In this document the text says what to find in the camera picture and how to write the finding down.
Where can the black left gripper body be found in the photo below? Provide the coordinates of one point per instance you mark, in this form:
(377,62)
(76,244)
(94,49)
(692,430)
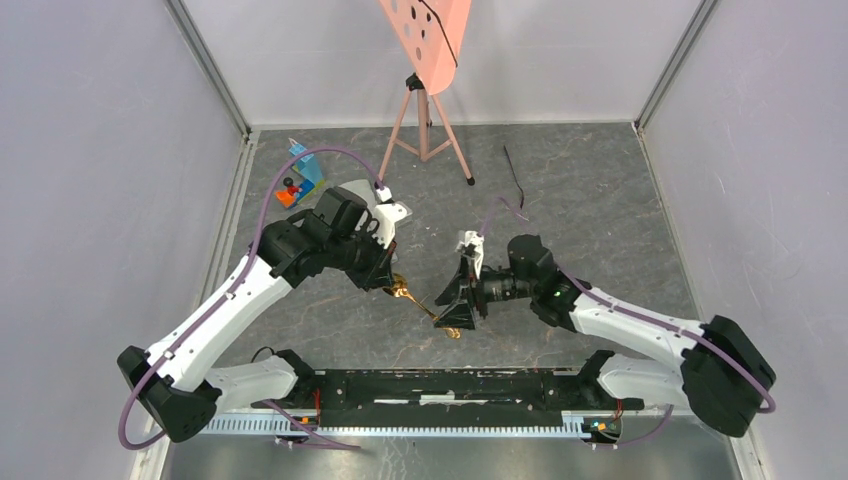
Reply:
(378,266)

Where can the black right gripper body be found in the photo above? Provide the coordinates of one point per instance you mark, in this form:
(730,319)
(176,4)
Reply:
(472,291)

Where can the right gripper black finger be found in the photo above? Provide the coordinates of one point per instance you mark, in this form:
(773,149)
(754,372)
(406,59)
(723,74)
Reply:
(459,310)
(458,286)

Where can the gold spoon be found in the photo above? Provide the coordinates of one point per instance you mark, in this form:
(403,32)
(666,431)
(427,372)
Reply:
(400,289)

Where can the thin black utensil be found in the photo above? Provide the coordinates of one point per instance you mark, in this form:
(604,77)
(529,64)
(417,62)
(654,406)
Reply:
(521,192)

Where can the grey cloth napkin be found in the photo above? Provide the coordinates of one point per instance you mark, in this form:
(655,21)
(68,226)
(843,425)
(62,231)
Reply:
(364,189)

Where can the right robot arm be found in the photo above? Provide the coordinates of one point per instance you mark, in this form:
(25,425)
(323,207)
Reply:
(711,368)

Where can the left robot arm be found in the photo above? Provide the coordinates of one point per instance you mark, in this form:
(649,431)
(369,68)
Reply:
(176,388)

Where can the blue toy brick figure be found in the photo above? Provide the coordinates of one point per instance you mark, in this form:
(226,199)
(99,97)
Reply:
(312,177)

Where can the pink tripod stand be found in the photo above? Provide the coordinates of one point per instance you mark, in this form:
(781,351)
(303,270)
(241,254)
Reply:
(415,89)

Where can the pink perforated board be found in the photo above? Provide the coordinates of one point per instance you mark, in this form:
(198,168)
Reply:
(431,34)

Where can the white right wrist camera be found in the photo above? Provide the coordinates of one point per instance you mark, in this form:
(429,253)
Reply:
(471,248)

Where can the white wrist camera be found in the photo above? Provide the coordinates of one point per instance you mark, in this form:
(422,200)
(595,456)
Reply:
(471,248)
(388,214)

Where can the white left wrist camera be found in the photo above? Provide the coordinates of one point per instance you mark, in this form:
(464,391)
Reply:
(388,214)

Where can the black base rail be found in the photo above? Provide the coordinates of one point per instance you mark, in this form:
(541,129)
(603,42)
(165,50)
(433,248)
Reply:
(451,401)

